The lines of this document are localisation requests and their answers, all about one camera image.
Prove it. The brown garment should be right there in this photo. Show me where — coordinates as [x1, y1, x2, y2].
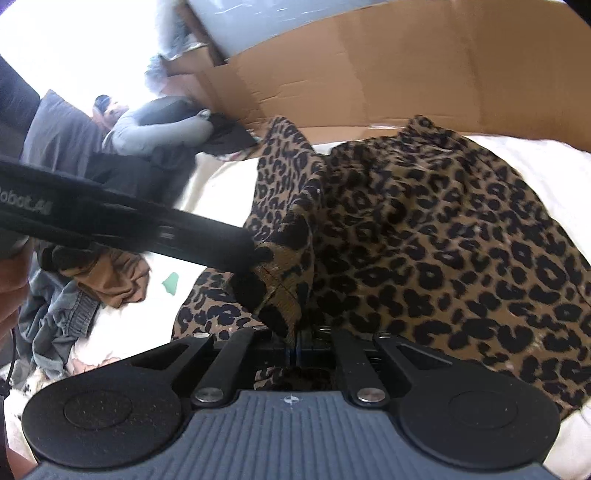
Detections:
[39, 244, 151, 309]

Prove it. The small black cloth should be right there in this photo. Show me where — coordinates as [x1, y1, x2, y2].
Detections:
[203, 113, 257, 158]

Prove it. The grey denim garment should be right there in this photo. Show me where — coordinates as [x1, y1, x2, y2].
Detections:
[18, 268, 100, 370]

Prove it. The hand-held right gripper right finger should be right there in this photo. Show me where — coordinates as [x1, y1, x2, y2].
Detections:
[298, 329, 455, 407]

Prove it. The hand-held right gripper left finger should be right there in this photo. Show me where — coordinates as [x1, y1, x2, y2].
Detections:
[131, 325, 296, 408]

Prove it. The dark grey pillow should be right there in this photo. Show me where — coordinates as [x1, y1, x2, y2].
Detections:
[0, 55, 116, 164]

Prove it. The grey mattress panel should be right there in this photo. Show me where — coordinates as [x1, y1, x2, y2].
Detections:
[185, 0, 384, 61]

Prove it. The grey neck pillow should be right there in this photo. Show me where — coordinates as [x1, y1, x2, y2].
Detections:
[102, 96, 213, 155]

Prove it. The leopard print garment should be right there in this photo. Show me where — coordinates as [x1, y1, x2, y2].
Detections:
[172, 114, 591, 414]

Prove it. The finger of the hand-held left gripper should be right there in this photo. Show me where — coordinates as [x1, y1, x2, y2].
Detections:
[152, 208, 274, 273]

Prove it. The folded cardboard sheet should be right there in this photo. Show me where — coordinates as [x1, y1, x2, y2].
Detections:
[164, 0, 591, 153]

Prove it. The small doll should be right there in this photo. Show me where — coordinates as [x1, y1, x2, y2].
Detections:
[92, 95, 130, 130]

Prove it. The person's left hand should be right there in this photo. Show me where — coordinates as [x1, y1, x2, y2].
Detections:
[0, 237, 35, 334]

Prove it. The cream printed blanket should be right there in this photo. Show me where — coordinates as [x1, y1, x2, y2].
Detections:
[7, 134, 591, 480]

